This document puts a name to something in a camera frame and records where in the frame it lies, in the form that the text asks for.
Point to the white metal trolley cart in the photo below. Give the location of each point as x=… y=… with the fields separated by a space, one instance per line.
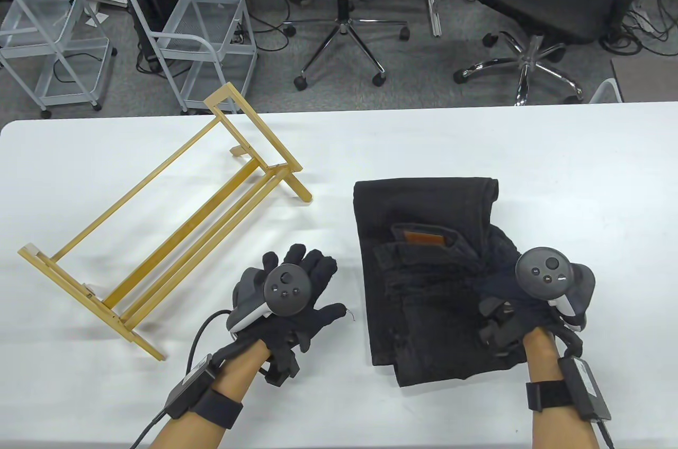
x=212 y=52
x=69 y=78

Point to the grey round handheld controller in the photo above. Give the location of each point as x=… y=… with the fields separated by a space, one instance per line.
x=288 y=290
x=543 y=269

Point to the brown board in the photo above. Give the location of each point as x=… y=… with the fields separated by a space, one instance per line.
x=649 y=81

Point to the white plastic object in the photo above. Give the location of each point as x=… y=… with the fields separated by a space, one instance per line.
x=606 y=91

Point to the person's right hand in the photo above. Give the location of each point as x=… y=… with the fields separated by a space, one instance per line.
x=503 y=311

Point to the black trousers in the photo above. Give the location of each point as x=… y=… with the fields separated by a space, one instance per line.
x=424 y=205

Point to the person's right forearm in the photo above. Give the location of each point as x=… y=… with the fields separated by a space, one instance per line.
x=556 y=428

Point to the wooden book rack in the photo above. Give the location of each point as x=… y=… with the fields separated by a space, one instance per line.
x=296 y=188

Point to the person's left hand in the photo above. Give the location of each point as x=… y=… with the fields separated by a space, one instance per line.
x=296 y=327

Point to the black wrist sensor box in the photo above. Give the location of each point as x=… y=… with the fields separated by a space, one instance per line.
x=588 y=388
x=188 y=388

